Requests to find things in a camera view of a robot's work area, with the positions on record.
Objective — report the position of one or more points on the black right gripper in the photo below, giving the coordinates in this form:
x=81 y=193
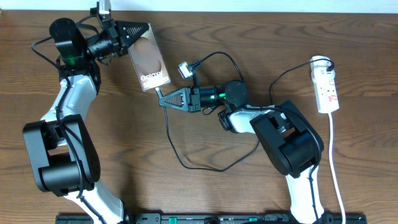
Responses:
x=191 y=102

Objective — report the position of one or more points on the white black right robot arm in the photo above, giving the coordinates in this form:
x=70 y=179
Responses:
x=290 y=142

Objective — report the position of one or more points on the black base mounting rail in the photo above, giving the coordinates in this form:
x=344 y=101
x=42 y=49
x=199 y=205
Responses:
x=156 y=218

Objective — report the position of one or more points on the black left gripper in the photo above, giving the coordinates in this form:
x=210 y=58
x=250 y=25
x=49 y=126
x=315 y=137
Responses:
x=112 y=30

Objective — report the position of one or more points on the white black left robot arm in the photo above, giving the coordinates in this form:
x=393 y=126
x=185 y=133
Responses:
x=62 y=155

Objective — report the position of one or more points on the white power strip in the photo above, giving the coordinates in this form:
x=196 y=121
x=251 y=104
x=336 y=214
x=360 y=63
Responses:
x=323 y=78

